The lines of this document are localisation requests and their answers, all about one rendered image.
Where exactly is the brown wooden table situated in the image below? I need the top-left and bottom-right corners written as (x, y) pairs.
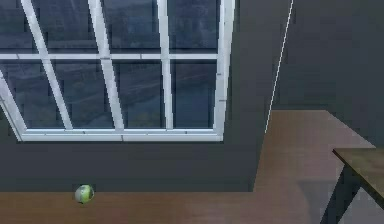
top-left (319, 147), bottom-right (384, 224)

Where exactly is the white framed window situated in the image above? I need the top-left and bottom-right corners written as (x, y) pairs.
top-left (0, 0), bottom-right (236, 143)

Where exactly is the green and grey ball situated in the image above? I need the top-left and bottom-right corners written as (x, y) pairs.
top-left (74, 184), bottom-right (96, 205)

